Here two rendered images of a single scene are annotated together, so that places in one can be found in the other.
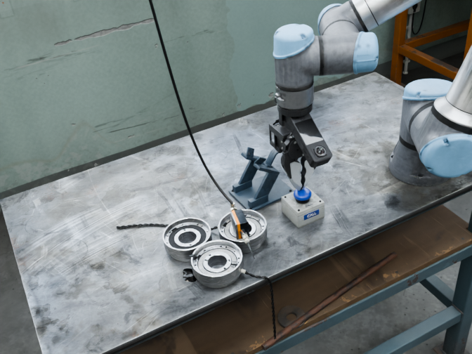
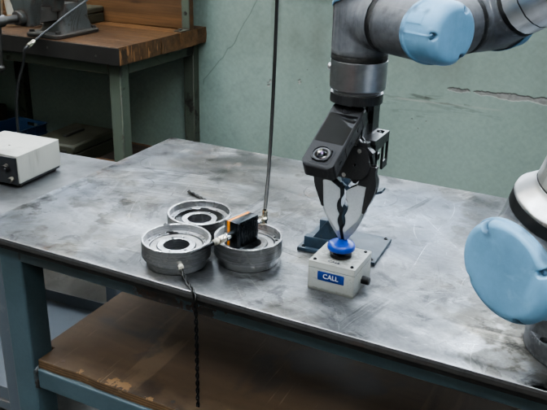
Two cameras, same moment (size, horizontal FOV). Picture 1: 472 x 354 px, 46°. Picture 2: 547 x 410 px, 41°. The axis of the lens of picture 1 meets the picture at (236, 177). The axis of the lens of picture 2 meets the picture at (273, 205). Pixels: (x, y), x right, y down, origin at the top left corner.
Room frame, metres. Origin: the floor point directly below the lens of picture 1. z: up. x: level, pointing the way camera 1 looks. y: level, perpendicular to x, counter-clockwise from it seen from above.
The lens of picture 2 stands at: (0.29, -0.79, 1.31)
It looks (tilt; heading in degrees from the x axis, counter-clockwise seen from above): 22 degrees down; 50
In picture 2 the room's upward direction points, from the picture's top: 1 degrees clockwise
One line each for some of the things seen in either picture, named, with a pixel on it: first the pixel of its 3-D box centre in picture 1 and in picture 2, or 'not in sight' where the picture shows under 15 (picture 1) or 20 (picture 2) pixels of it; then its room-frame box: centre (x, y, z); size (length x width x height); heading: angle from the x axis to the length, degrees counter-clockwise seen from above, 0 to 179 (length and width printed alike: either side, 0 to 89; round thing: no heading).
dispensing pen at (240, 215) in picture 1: (244, 230); (232, 235); (0.88, -0.01, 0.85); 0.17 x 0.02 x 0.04; 12
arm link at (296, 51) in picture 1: (295, 57); (364, 15); (0.99, -0.14, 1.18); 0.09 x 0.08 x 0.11; 86
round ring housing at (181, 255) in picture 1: (187, 240); (199, 223); (0.90, 0.12, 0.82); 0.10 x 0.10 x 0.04
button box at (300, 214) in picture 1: (305, 205); (343, 268); (0.97, -0.15, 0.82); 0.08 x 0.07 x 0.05; 114
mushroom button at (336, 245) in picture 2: (302, 199); (340, 256); (0.97, -0.14, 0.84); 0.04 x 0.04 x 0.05
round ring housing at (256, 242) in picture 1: (243, 231); (247, 247); (0.91, 0.00, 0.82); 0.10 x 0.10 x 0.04
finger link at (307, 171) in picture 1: (301, 166); (360, 207); (1.00, -0.15, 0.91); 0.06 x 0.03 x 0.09; 24
